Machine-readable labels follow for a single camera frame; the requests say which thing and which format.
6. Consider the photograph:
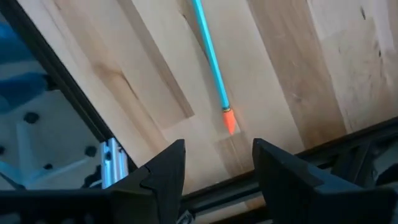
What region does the teal pencil orange eraser tip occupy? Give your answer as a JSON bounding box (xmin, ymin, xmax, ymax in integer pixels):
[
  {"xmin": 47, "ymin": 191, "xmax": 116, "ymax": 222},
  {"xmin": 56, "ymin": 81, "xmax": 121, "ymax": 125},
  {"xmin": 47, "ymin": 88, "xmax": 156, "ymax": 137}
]
[{"xmin": 191, "ymin": 0, "xmax": 238, "ymax": 136}]

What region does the silver aluminium profile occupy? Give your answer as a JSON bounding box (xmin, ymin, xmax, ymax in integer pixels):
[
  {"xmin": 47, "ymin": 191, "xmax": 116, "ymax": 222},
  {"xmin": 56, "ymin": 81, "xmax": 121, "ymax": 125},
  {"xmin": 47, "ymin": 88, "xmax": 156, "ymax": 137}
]
[{"xmin": 99, "ymin": 138, "xmax": 129, "ymax": 189}]

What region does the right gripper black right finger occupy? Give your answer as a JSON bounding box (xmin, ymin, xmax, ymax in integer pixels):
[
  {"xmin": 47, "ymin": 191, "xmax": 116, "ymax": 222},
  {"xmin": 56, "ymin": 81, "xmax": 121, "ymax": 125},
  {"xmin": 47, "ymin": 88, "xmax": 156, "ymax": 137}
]
[{"xmin": 252, "ymin": 138, "xmax": 383, "ymax": 224}]

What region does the white bolted base plate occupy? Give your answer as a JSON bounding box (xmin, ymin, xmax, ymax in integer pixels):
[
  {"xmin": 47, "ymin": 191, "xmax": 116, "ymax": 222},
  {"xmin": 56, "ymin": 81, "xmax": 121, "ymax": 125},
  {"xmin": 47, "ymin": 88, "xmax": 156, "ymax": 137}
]
[{"xmin": 0, "ymin": 90, "xmax": 105, "ymax": 190}]

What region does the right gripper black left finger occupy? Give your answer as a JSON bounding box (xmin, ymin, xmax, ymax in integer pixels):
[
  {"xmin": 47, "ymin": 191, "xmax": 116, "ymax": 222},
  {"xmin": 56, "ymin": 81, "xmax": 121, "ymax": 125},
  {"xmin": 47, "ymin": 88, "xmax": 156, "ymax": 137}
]
[{"xmin": 108, "ymin": 139, "xmax": 187, "ymax": 224}]

